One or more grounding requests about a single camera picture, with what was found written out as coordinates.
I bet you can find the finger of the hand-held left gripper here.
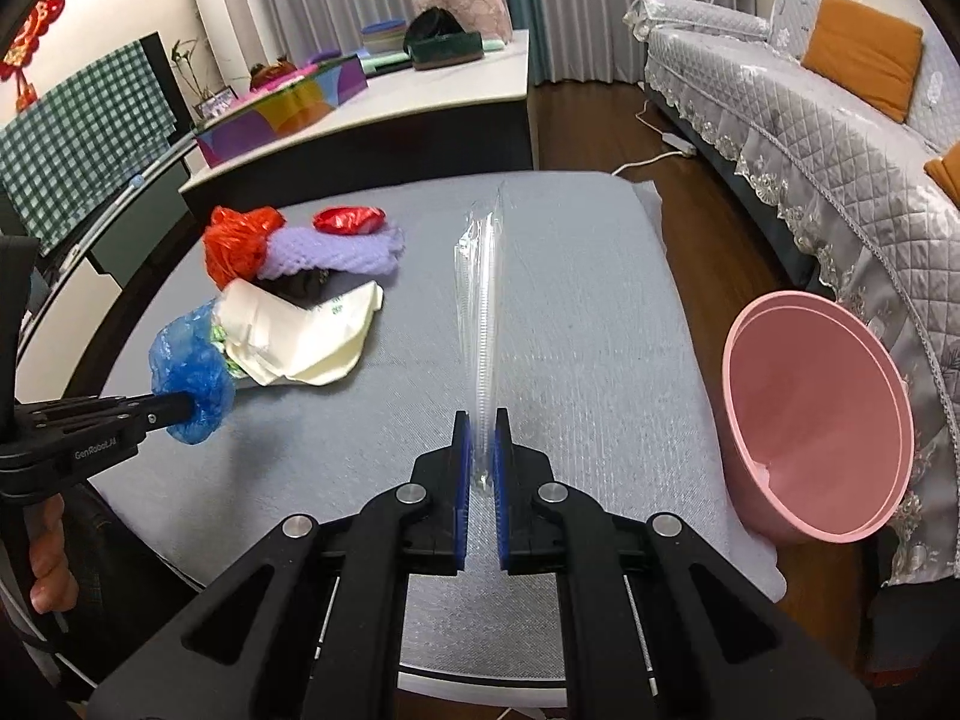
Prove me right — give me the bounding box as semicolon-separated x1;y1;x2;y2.
15;388;197;437

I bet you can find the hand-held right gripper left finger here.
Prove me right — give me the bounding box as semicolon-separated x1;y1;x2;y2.
90;411;475;720

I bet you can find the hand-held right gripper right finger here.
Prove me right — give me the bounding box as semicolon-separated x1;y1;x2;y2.
495;406;875;720

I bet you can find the blue plastic bag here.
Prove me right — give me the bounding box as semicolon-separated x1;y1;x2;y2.
148;298;239;447

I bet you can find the small green wrapper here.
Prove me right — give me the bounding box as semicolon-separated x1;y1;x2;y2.
210;322;242;380

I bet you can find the clear plastic bag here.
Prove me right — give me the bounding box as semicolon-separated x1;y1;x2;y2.
450;187;512;500

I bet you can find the white paper bag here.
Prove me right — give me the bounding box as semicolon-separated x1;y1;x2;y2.
217;279;385;389

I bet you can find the orange-red plastic bag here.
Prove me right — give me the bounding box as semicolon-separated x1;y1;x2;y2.
202;205;287;290

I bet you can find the purple foam net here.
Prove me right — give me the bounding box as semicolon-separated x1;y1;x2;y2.
255;223;406;282

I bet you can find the shiny red wrapper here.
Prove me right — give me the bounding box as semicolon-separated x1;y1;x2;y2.
311;205;388;236

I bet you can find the pink plastic bin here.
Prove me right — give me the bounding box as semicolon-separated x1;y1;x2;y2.
721;290;914;547

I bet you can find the person's left hand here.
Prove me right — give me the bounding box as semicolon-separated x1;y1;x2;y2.
28;499;80;616

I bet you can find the grey table mat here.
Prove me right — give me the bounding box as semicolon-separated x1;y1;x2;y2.
97;171;788;691

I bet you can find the low tv cabinet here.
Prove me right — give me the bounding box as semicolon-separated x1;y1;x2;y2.
0;142;203;391

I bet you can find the dark crumpled wrapper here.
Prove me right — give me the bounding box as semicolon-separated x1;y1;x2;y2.
266;270;327;301

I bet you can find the green checkered cloth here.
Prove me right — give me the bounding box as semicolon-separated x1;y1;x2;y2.
0;40;177;256

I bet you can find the black television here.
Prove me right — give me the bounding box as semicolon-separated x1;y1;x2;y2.
131;31;194;147

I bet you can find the colourful box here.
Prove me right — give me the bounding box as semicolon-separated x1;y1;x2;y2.
193;54;370;168

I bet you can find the potted bamboo plant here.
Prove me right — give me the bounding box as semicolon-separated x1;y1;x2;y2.
169;37;218;102

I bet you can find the red gift basket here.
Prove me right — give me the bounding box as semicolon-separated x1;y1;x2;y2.
251;56;295;89

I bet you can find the white-top cabinet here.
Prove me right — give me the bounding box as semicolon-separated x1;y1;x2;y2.
178;30;539;233

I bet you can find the dark green bag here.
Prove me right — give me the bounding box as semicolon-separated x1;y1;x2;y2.
405;31;485;72

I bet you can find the mint green rolled mat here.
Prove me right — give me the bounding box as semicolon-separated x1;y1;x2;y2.
366;36;511;77

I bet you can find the grey quilted sofa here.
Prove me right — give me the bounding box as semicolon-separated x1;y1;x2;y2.
624;0;960;593

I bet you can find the stack of bowls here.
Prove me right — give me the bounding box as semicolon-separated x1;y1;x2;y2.
361;19;412;55

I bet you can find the black bag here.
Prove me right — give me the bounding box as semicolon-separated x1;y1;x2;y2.
405;7;470;46

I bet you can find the pink quilted bag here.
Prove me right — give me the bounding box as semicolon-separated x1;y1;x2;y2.
415;0;512;42

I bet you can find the orange cushion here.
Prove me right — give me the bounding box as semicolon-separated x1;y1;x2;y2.
801;0;923;123
924;139;960;207

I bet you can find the photo frame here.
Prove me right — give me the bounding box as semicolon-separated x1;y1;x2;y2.
193;88;239;121

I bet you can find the white cable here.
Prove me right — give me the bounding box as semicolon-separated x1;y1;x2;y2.
611;97;676;177

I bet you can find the red wall ornament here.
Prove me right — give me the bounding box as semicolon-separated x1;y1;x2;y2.
0;0;67;112

